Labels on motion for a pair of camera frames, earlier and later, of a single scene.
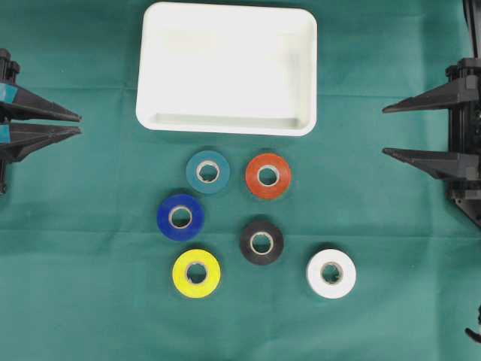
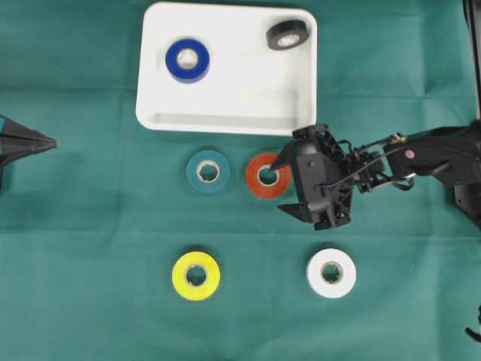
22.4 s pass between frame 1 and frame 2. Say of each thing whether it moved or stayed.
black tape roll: moved
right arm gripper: moved
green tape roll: stayed
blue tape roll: moved
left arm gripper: moved
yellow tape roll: stayed
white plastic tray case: stayed
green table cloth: stayed
